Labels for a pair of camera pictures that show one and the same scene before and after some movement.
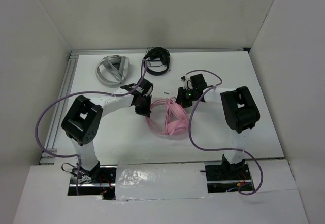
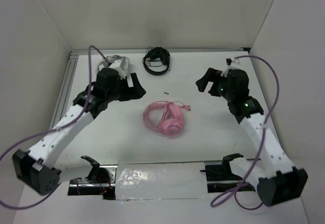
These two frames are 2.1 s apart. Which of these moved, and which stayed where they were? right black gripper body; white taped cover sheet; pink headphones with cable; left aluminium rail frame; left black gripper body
Moved: right black gripper body; pink headphones with cable; left black gripper body
Stayed: left aluminium rail frame; white taped cover sheet
